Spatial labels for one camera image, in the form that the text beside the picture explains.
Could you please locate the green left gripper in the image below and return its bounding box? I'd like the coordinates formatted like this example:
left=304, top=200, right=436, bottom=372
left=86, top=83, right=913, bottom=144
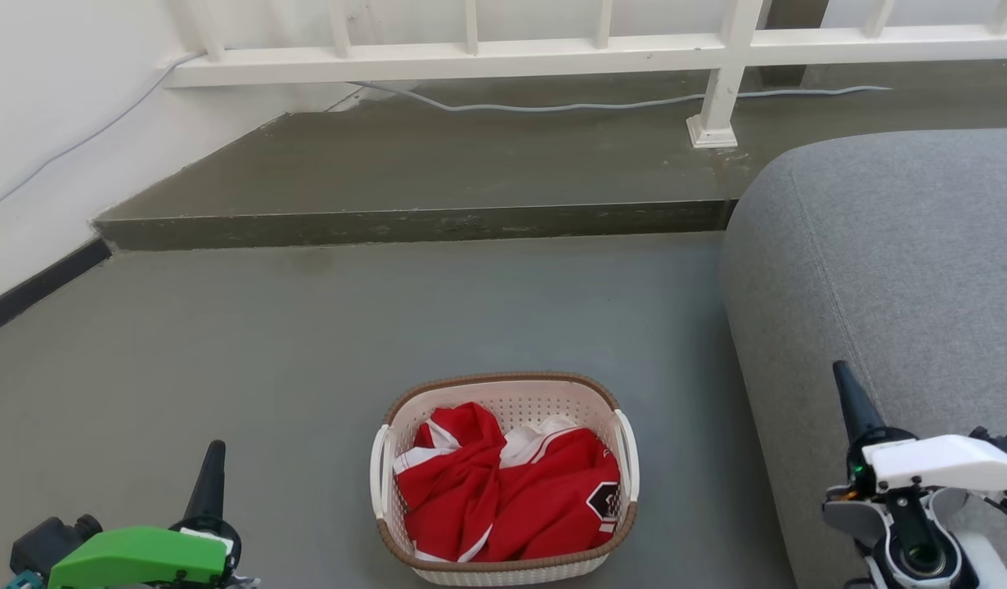
left=47, top=440, right=243, bottom=589

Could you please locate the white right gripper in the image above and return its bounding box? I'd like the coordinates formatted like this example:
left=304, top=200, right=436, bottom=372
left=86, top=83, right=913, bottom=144
left=832, top=360, right=1007, bottom=501

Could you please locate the white laundry basket brown rim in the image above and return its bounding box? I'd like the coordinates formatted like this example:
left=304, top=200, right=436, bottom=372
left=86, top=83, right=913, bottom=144
left=369, top=371, right=641, bottom=587

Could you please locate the grey fabric sofa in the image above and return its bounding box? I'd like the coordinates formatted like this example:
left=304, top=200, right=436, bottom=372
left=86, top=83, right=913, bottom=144
left=719, top=126, right=1007, bottom=589

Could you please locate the black baseboard strip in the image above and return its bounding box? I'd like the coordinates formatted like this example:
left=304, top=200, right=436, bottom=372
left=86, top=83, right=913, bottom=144
left=0, top=237, right=113, bottom=339

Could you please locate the red and white garment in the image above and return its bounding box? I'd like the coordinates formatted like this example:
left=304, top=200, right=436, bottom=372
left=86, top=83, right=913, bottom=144
left=392, top=401, right=623, bottom=564

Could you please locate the dark brown pillar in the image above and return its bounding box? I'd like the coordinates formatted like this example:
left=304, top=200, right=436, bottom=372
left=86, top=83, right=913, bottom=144
left=758, top=0, right=831, bottom=88

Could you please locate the white railing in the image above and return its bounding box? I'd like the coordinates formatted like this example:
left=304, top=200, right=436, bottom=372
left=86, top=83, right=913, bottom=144
left=161, top=0, right=1007, bottom=150

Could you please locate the grey cable along wall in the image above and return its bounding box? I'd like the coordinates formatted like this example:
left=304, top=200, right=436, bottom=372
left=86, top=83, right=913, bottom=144
left=0, top=47, right=893, bottom=217

